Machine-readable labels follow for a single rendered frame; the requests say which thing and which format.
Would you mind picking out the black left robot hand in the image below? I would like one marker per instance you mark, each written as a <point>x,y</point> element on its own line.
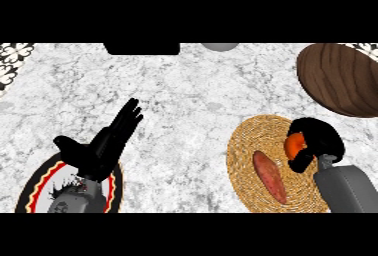
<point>101,150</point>

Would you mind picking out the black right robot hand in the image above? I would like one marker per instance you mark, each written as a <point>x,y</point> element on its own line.
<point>319,138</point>

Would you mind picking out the orange squash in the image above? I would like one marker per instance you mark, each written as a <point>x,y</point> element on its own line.
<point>296,146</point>

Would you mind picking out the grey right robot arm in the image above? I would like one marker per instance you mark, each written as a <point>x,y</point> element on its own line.
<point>347,188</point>

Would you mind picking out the round woven straw placemat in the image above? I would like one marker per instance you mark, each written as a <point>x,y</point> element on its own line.
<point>256,150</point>

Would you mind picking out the brown wooden bowl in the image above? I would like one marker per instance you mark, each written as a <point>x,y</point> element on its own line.
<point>341,78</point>

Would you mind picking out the reddish sweet potato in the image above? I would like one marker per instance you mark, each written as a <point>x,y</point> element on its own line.
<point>271,175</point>

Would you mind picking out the black red rimmed plate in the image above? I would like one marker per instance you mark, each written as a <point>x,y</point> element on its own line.
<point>37,186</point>

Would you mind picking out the black appliance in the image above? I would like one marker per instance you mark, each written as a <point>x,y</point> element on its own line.
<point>142,48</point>

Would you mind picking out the grey round object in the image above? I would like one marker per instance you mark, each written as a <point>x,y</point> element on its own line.
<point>220,46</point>

